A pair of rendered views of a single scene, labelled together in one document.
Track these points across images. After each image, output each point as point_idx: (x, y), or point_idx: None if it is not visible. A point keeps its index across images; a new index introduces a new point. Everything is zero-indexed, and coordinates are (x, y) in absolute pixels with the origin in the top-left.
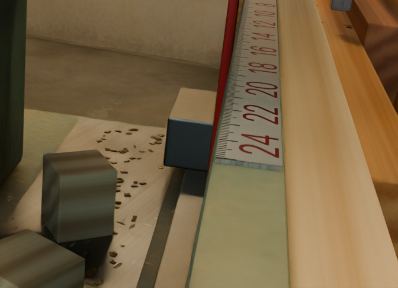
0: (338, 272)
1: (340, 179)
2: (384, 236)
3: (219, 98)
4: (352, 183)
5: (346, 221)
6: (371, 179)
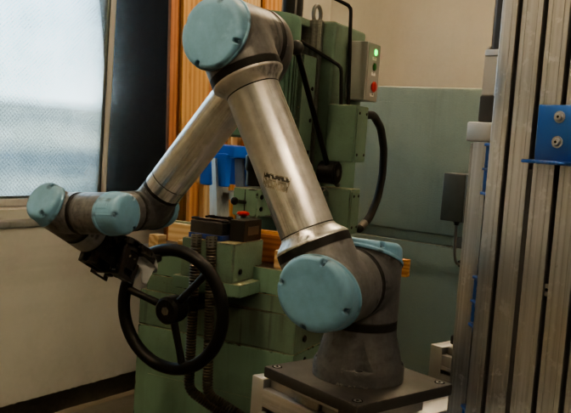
0: (178, 223)
1: (189, 224)
2: (180, 223)
3: None
4: (188, 224)
5: (183, 223)
6: (189, 225)
